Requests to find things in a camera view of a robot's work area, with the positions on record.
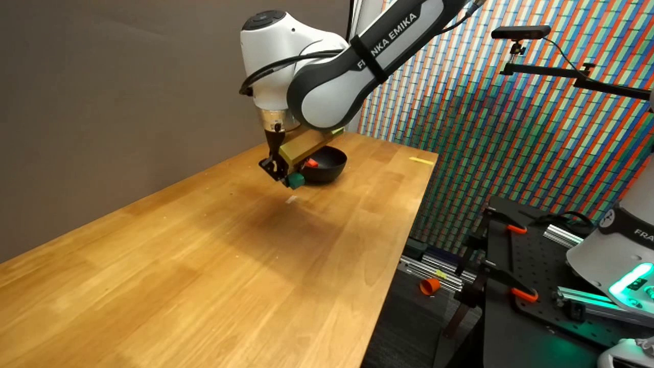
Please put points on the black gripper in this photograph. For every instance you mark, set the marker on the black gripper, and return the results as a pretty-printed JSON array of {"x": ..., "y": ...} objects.
[{"x": 275, "y": 143}]

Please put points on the green block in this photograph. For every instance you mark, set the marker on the green block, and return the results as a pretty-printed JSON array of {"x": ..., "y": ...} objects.
[{"x": 294, "y": 180}]

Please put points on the red block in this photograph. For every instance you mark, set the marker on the red block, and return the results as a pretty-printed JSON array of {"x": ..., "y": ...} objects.
[{"x": 311, "y": 164}]

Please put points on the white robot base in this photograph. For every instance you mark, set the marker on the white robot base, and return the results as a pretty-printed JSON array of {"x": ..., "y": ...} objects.
[{"x": 615, "y": 252}]

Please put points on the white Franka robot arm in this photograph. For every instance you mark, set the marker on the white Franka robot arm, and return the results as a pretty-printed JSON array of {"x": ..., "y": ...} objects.
[{"x": 328, "y": 64}]

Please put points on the black bowl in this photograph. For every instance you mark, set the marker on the black bowl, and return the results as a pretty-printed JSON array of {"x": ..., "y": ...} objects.
[{"x": 328, "y": 165}]

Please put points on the white tape strip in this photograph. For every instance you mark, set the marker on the white tape strip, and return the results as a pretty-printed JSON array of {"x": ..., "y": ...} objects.
[{"x": 291, "y": 199}]

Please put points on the yellow tape strip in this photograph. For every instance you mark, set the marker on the yellow tape strip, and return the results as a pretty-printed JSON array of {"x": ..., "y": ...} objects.
[{"x": 422, "y": 160}]

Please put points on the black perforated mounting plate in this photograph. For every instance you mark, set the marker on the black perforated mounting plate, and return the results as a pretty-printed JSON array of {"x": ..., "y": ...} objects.
[{"x": 532, "y": 273}]

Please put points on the tan wrist camera box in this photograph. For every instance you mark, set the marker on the tan wrist camera box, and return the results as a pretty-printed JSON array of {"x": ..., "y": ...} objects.
[{"x": 306, "y": 143}]

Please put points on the black stereo camera bar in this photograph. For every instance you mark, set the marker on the black stereo camera bar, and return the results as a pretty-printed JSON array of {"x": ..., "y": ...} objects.
[{"x": 522, "y": 30}]

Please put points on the short silver aluminium rail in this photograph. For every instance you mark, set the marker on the short silver aluminium rail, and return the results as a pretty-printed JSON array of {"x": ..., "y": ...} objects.
[{"x": 565, "y": 236}]

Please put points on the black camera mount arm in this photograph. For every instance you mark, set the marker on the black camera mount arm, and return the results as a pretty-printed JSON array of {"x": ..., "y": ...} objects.
[{"x": 579, "y": 74}]

